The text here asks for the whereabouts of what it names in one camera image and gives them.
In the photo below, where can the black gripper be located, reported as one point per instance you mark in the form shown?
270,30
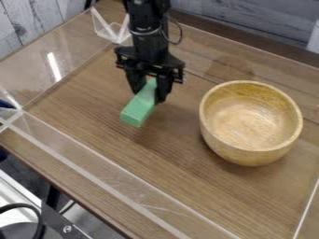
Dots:
147,58

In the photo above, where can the green rectangular block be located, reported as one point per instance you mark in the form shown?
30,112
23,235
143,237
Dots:
141,106

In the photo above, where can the light wooden bowl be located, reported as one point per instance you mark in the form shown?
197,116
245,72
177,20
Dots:
250,122

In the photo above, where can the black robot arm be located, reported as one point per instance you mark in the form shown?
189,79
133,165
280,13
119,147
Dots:
147,16

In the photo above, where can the clear acrylic tray walls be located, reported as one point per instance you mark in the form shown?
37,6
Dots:
151,180

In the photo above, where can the black table leg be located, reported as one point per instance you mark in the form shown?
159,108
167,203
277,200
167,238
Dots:
54,197

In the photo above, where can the clear acrylic corner bracket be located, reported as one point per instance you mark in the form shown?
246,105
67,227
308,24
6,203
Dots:
115,32

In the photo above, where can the black metal bracket with screw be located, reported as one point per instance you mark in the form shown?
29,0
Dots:
58,227

